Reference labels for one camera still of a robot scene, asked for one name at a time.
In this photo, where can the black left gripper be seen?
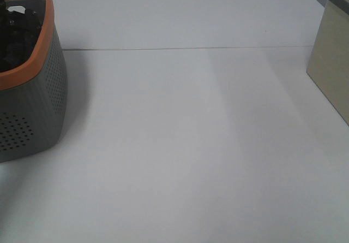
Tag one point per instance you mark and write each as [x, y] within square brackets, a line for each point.
[14, 20]

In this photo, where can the dark navy towel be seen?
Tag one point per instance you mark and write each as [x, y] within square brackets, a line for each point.
[16, 48]

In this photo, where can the grey orange-rimmed laundry basket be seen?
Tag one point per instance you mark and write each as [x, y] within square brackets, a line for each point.
[34, 94]

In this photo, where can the beige fabric storage box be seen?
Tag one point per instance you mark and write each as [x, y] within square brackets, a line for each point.
[328, 63]

